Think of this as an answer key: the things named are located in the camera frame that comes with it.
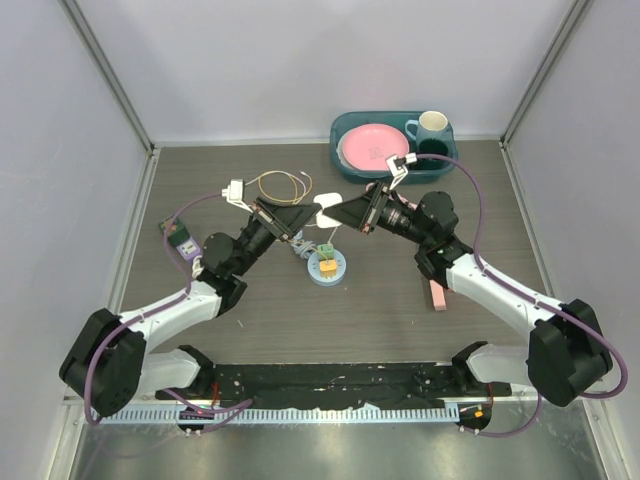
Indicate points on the pink plate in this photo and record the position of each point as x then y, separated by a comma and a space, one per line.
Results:
367, 147

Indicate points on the pink power strip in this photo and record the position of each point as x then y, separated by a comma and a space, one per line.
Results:
438, 296

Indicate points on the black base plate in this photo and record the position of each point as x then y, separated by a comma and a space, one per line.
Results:
388, 386

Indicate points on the light blue mug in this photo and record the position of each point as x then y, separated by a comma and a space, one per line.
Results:
430, 125

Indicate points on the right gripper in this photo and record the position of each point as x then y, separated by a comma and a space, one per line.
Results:
361, 212

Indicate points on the dark green mug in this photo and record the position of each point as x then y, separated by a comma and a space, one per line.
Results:
432, 146

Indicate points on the dark green cube socket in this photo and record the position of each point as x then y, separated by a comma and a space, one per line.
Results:
175, 230

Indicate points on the slotted cable duct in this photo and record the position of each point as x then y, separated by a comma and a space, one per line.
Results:
177, 414

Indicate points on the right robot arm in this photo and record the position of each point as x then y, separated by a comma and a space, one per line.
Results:
563, 356

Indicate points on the white square charger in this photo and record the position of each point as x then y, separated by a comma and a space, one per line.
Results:
326, 200

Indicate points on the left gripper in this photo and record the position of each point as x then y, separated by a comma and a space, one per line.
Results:
293, 216

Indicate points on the green charger plug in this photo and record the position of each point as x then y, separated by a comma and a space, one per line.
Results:
325, 252

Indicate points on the round blue power strip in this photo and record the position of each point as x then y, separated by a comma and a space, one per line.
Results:
316, 275

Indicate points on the teal plastic bin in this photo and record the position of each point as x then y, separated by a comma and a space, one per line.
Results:
396, 119

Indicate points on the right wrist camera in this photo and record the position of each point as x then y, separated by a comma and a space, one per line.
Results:
399, 167

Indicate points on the purple power strip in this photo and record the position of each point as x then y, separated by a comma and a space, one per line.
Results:
189, 249

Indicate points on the yellow charger plug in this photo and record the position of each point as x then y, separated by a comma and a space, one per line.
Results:
328, 269

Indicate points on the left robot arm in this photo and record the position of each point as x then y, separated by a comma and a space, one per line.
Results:
113, 357

